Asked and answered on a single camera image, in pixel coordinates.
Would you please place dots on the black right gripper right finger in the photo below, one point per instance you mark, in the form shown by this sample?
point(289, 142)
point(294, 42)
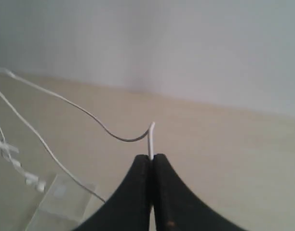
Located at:
point(177, 208)

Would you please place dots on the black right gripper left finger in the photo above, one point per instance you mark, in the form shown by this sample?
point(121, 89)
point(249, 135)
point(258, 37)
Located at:
point(128, 208)

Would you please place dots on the clear plastic storage case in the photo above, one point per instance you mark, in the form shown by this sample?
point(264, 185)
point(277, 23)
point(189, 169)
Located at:
point(62, 207)

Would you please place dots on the white wired earphones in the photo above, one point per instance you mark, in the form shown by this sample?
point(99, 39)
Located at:
point(148, 133)

